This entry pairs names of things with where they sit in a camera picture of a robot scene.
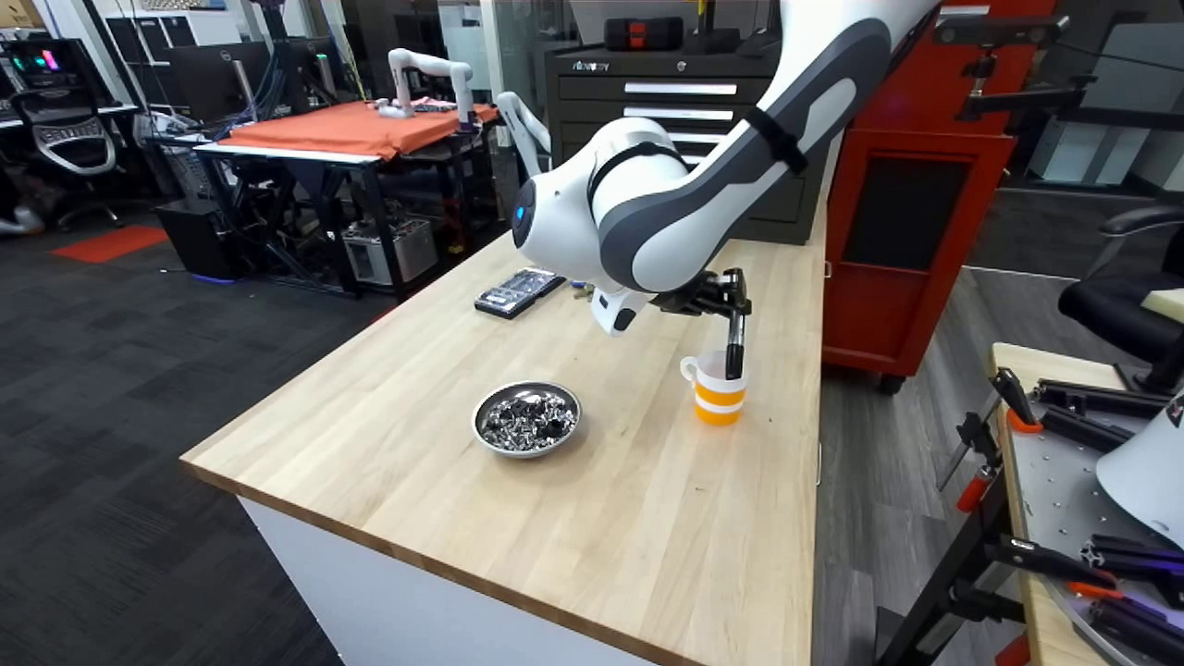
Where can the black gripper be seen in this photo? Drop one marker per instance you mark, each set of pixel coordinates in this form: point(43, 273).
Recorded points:
point(708, 294)

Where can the silver black marker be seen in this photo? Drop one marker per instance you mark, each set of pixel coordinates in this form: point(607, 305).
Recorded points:
point(734, 346)

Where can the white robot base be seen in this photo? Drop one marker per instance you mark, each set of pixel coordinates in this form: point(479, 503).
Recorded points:
point(1146, 476)

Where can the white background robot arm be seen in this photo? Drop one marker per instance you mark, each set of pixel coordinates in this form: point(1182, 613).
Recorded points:
point(406, 63)

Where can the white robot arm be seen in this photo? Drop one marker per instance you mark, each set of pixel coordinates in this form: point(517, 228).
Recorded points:
point(630, 220)

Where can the orange white striped mug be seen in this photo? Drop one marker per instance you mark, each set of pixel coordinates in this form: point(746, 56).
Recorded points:
point(715, 399)

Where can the black drawer tool chest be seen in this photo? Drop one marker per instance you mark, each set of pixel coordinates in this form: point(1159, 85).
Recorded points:
point(691, 94)

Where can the red tool cabinet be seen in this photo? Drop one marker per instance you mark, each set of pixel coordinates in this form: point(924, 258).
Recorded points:
point(916, 178)

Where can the black remote control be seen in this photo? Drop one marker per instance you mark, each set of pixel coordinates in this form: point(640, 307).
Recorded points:
point(517, 294)

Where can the metal bowl with screws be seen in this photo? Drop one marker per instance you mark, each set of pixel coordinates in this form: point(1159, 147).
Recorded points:
point(526, 421)

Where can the orange covered table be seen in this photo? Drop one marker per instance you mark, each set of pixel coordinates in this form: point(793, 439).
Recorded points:
point(342, 130)

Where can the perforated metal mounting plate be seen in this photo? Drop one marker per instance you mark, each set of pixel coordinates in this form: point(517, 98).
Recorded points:
point(1097, 581)

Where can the black office chair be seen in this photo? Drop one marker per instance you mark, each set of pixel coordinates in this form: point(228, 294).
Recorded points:
point(1110, 302)

